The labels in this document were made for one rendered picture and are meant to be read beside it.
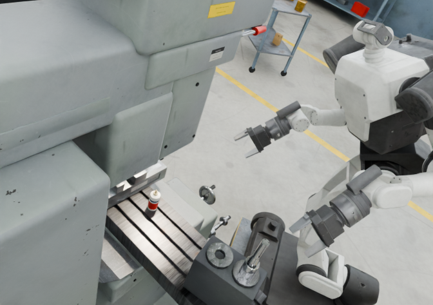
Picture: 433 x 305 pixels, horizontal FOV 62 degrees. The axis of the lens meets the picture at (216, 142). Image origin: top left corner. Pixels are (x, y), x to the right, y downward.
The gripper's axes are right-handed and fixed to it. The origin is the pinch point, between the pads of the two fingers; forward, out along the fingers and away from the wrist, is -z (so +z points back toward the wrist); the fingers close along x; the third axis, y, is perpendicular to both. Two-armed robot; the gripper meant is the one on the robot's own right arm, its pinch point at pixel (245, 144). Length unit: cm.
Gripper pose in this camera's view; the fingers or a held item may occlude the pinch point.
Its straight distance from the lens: 148.3
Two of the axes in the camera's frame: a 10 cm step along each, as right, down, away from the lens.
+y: 1.9, 5.6, -8.1
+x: -4.6, -6.8, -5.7
